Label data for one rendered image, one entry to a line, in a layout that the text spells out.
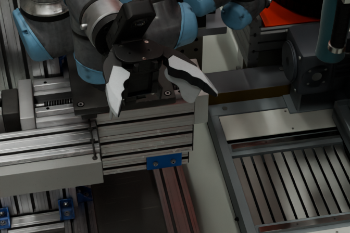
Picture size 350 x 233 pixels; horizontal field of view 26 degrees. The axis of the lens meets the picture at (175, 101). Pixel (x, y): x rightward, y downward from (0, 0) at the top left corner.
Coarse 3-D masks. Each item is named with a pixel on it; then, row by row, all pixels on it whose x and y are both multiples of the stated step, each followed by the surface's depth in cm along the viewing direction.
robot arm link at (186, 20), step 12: (132, 0) 133; (156, 0) 130; (168, 0) 131; (156, 12) 130; (168, 12) 130; (180, 12) 132; (192, 12) 132; (156, 24) 130; (168, 24) 130; (180, 24) 131; (192, 24) 132; (144, 36) 129; (156, 36) 130; (168, 36) 131; (180, 36) 131; (192, 36) 133
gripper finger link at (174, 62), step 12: (168, 60) 108; (180, 60) 109; (168, 72) 108; (180, 72) 107; (192, 72) 107; (180, 84) 110; (192, 84) 107; (204, 84) 106; (192, 96) 110; (216, 96) 106
